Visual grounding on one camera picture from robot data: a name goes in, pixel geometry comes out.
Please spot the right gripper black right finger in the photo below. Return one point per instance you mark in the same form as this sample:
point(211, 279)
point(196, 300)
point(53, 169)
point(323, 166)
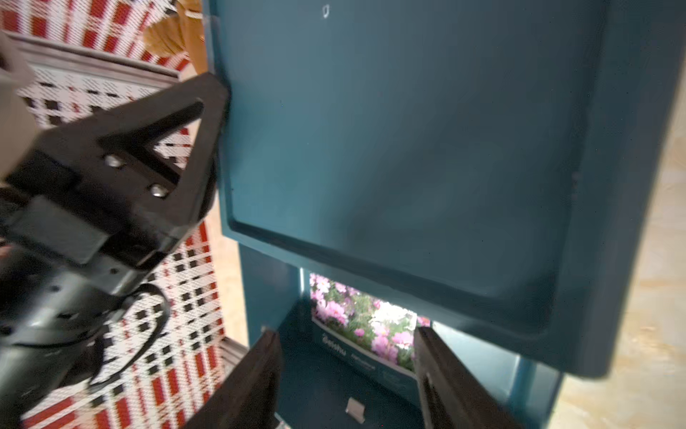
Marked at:
point(450, 396)

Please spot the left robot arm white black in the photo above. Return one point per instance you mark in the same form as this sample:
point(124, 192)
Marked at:
point(51, 340)

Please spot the purple flower seed bag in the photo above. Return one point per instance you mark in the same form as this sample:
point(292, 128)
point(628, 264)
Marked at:
point(364, 327)

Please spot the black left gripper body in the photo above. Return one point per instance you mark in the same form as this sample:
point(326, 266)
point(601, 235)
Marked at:
point(101, 223)

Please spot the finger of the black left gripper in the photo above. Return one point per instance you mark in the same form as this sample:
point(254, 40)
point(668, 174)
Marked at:
point(110, 160)

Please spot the brown teddy bear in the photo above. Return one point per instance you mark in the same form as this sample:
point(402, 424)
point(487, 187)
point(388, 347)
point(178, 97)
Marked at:
point(182, 32)

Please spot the teal drawer cabinet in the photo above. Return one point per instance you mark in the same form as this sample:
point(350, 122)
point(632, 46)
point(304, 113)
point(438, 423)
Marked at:
point(485, 164)

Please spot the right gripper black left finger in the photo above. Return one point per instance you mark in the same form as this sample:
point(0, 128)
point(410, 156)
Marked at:
point(248, 396)

